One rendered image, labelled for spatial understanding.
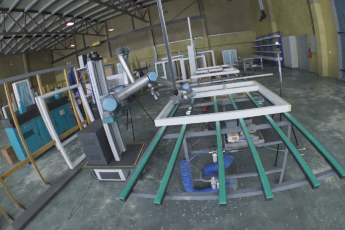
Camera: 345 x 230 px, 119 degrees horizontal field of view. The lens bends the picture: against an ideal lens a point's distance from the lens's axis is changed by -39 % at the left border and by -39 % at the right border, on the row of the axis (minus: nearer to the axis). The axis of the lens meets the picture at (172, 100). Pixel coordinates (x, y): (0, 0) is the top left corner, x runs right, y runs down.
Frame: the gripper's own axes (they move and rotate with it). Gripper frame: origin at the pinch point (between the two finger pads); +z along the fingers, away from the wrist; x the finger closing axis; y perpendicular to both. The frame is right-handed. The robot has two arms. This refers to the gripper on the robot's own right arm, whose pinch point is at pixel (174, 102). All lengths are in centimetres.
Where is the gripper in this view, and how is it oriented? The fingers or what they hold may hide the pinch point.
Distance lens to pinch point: 245.4
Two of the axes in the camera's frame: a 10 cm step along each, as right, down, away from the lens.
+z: -8.4, 4.4, 3.2
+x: 2.1, -2.8, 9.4
